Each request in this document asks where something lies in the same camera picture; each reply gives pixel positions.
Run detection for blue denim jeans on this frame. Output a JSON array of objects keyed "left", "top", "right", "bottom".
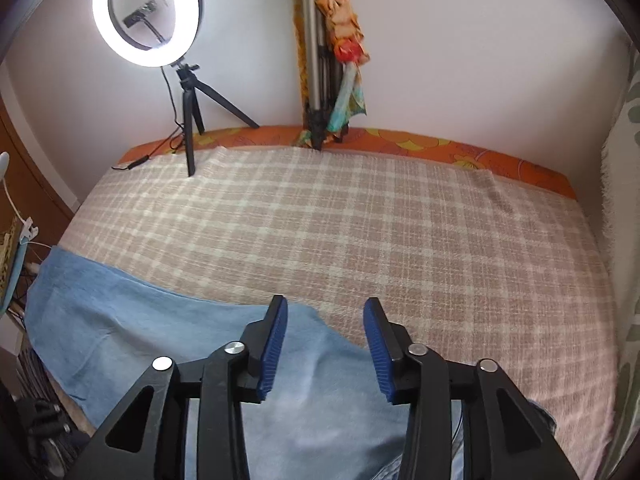
[{"left": 24, "top": 246, "right": 559, "bottom": 480}]

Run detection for plaid bed cover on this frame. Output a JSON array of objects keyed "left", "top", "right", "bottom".
[{"left": 61, "top": 148, "right": 617, "bottom": 479}]

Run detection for light blue chair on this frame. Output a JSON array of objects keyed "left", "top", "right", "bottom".
[{"left": 1, "top": 242, "right": 28, "bottom": 315}]

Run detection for white clip desk lamp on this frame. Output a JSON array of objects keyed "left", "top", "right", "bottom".
[{"left": 0, "top": 152, "right": 51, "bottom": 275}]

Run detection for leopard print cloth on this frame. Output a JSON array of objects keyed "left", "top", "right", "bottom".
[{"left": 0, "top": 217, "right": 23, "bottom": 304}]

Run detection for wooden door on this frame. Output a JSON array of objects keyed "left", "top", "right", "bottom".
[{"left": 0, "top": 103, "right": 74, "bottom": 263}]

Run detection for orange floral mattress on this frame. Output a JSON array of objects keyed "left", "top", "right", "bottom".
[{"left": 115, "top": 126, "right": 576, "bottom": 198}]

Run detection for green leaf pattern pillow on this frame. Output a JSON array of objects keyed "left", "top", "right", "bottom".
[{"left": 599, "top": 48, "right": 639, "bottom": 479}]

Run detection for black mini tripod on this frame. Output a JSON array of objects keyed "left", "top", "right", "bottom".
[{"left": 172, "top": 61, "right": 259, "bottom": 177}]

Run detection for folded silver tripod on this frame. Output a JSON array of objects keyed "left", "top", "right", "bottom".
[{"left": 302, "top": 0, "right": 348, "bottom": 151}]

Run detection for phone holder gooseneck clamp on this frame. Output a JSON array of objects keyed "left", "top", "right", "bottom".
[{"left": 122, "top": 0, "right": 168, "bottom": 50}]

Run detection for orange floral cloth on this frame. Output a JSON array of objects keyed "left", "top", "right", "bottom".
[{"left": 292, "top": 0, "right": 370, "bottom": 141}]

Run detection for black ring light cable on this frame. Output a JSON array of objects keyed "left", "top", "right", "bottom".
[{"left": 110, "top": 65, "right": 188, "bottom": 172}]

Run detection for white ring light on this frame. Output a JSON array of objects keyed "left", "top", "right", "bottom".
[{"left": 91, "top": 0, "right": 202, "bottom": 68}]

